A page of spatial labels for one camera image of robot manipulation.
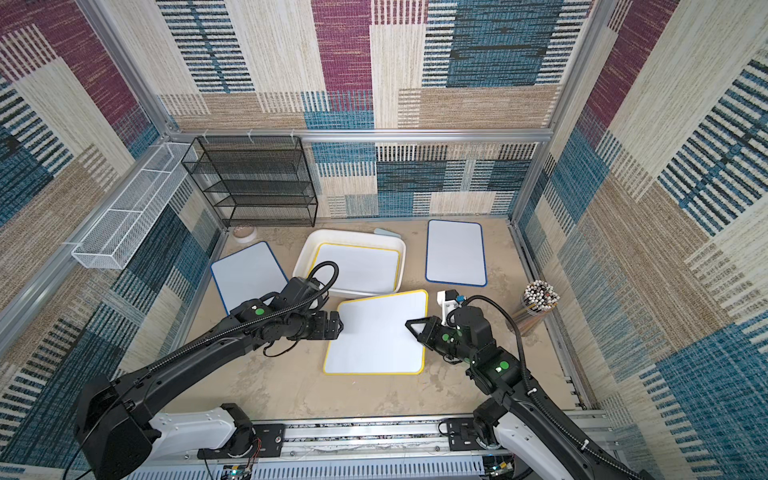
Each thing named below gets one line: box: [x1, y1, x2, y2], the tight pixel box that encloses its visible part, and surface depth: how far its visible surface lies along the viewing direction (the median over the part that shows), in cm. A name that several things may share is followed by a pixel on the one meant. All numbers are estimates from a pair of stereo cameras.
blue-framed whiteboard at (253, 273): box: [210, 241, 289, 315], surface depth 107 cm
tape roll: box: [233, 224, 257, 243], surface depth 118 cm
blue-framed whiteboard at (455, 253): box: [425, 219, 488, 287], surface depth 113 cm
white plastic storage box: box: [292, 229, 406, 297], surface depth 111 cm
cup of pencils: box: [512, 280, 560, 337], surface depth 80 cm
